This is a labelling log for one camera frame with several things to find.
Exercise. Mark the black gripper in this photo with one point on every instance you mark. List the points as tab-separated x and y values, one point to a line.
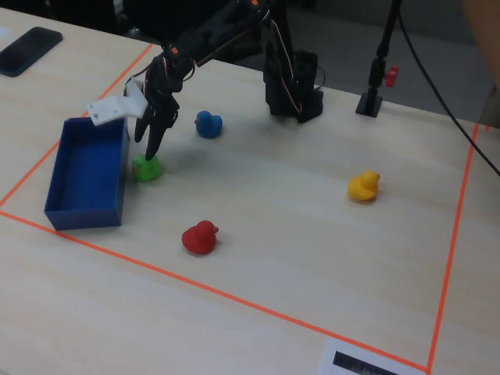
159	110

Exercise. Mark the green rubber duck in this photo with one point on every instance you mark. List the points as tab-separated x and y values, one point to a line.
148	170

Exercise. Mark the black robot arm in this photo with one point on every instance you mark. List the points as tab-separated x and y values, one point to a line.
281	78

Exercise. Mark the person forearm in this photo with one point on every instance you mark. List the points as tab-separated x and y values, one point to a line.
484	31

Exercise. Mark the blue rubber duck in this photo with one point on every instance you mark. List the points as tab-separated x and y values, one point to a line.
209	126

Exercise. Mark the blue plastic box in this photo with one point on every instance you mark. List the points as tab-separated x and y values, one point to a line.
90	176

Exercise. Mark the red rubber duck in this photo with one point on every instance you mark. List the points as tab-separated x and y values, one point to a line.
199	239

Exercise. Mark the yellow rubber duck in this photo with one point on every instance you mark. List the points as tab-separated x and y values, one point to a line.
363	187

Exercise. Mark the black smartphone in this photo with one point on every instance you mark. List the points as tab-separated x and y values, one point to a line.
27	51

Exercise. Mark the orange tape border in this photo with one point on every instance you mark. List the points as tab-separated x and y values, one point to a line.
234	298

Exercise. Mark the red clamp knob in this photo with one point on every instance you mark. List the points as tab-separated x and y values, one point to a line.
392	76

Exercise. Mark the white paper with black bar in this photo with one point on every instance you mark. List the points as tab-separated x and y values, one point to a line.
328	359

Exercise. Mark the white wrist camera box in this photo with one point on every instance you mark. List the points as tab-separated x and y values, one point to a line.
113	107

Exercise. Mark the black camera stand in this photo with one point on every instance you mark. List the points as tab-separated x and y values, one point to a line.
377	78

